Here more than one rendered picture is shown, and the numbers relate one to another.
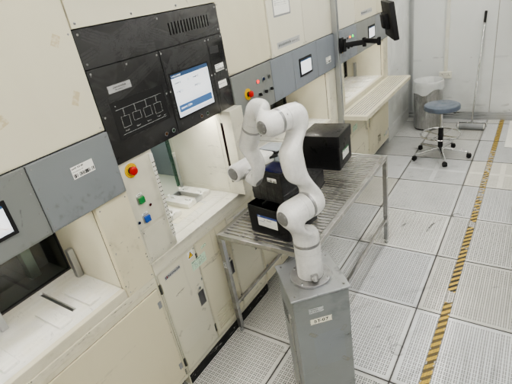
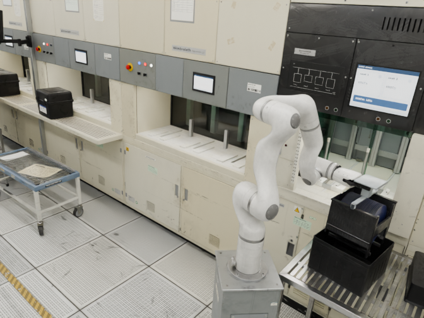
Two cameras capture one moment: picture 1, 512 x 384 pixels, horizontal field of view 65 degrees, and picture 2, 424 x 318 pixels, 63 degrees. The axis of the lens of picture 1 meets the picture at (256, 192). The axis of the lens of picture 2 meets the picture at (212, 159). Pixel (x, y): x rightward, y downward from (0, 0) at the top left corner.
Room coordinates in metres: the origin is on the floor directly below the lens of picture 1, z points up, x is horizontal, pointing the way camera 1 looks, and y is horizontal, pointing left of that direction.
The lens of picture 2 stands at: (1.30, -1.53, 1.86)
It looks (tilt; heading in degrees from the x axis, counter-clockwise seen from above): 22 degrees down; 90
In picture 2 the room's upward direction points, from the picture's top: 4 degrees clockwise
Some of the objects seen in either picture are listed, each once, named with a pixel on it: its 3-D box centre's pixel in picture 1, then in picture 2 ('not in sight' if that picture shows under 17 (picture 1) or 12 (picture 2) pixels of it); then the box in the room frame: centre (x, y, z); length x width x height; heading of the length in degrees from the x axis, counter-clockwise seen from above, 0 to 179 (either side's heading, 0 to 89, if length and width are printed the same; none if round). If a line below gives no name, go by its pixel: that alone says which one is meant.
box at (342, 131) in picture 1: (327, 145); not in sight; (2.75, -0.57, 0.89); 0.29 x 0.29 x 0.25; 57
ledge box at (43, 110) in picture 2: not in sight; (54, 102); (-0.35, 1.92, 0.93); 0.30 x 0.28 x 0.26; 140
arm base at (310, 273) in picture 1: (308, 259); (249, 252); (1.50, -0.18, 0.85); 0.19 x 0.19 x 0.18
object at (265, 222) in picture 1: (283, 211); (349, 253); (1.99, -0.13, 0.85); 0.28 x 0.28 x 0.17; 45
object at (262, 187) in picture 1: (276, 174); (361, 211); (1.99, -0.13, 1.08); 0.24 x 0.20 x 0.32; 45
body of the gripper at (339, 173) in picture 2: (260, 158); (346, 176); (1.91, -0.05, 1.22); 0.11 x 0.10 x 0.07; 135
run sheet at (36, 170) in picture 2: not in sight; (40, 170); (-0.25, 1.29, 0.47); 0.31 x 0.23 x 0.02; 164
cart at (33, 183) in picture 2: not in sight; (36, 185); (-0.38, 1.42, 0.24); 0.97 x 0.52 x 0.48; 145
